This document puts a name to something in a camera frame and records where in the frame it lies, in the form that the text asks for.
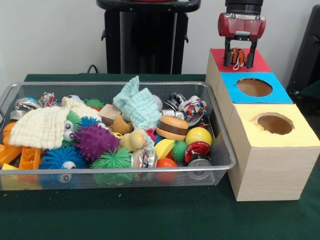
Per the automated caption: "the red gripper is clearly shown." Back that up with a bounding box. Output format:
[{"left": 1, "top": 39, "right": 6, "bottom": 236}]
[{"left": 217, "top": 11, "right": 267, "bottom": 69}]

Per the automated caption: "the orange striped tiger plush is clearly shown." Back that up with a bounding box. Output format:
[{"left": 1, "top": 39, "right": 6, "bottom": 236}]
[{"left": 229, "top": 47, "right": 248, "bottom": 71}]

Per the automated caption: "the shallow silver mesh bin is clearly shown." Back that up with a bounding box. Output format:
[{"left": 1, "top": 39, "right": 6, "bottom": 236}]
[{"left": 0, "top": 81, "right": 237, "bottom": 191}]

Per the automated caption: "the wooden box with three holes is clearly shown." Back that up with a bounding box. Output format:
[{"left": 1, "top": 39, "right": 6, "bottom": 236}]
[{"left": 205, "top": 47, "right": 320, "bottom": 202}]

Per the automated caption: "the black stand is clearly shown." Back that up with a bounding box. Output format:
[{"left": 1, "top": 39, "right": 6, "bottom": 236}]
[{"left": 286, "top": 4, "right": 320, "bottom": 95}]

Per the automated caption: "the dark green tablecloth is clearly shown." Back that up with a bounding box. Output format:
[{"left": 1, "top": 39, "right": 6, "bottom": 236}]
[
  {"left": 0, "top": 72, "right": 320, "bottom": 240},
  {"left": 299, "top": 81, "right": 320, "bottom": 101}
]

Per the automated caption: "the yellow ball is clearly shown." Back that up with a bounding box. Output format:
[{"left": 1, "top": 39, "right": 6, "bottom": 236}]
[{"left": 185, "top": 127, "right": 213, "bottom": 147}]

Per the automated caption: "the toy hamburger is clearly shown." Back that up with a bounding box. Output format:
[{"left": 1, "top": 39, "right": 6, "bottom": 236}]
[{"left": 156, "top": 114, "right": 190, "bottom": 141}]

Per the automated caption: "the crushed red can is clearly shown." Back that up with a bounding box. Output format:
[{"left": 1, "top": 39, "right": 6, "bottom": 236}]
[{"left": 184, "top": 141, "right": 213, "bottom": 180}]

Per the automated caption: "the mint green cloth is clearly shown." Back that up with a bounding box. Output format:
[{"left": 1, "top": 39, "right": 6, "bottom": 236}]
[{"left": 112, "top": 75, "right": 162, "bottom": 148}]

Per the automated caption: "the orange red ball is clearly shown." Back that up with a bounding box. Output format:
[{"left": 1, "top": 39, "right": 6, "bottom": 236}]
[{"left": 156, "top": 157, "right": 179, "bottom": 183}]

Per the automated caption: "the yellow plush duck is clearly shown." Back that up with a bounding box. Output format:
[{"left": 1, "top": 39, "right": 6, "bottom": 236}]
[{"left": 119, "top": 128, "right": 147, "bottom": 152}]

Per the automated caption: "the purple spiky rubber toy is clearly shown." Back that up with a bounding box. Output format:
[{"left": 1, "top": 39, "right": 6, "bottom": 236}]
[{"left": 74, "top": 124, "right": 121, "bottom": 162}]

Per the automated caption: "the cream knitted cloth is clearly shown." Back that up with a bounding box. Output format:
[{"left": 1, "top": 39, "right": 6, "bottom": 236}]
[{"left": 8, "top": 96, "right": 102, "bottom": 150}]

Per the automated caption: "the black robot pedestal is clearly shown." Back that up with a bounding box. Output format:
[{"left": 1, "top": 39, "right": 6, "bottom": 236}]
[{"left": 96, "top": 0, "right": 202, "bottom": 75}]

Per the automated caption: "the green stringy rubber ball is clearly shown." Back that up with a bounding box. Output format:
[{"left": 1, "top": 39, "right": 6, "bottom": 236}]
[{"left": 90, "top": 147, "right": 133, "bottom": 186}]

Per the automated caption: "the blue stringy ball with eyes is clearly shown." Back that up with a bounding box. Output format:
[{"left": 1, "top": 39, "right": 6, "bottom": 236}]
[{"left": 39, "top": 146, "right": 87, "bottom": 190}]

